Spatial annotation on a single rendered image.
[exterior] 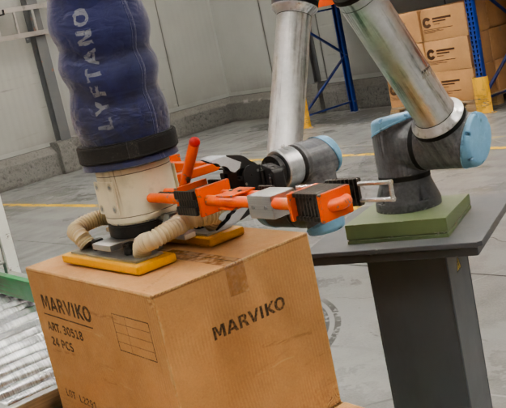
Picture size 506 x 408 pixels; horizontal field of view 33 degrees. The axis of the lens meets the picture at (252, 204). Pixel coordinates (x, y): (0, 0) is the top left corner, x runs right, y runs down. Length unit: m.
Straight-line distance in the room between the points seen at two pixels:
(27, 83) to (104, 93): 10.43
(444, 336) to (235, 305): 0.93
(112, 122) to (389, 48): 0.72
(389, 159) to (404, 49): 0.40
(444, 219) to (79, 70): 1.04
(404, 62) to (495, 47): 8.09
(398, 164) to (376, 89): 9.68
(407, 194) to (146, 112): 0.89
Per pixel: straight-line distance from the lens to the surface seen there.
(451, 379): 2.57
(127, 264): 1.81
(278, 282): 1.80
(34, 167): 12.05
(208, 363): 1.72
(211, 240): 1.87
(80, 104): 1.88
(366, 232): 2.39
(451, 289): 2.45
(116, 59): 1.84
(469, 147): 2.30
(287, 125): 2.04
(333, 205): 1.43
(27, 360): 2.78
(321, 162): 1.90
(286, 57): 2.08
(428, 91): 2.24
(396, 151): 2.42
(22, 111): 12.18
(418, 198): 2.44
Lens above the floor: 1.38
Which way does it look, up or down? 11 degrees down
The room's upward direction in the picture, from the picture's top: 12 degrees counter-clockwise
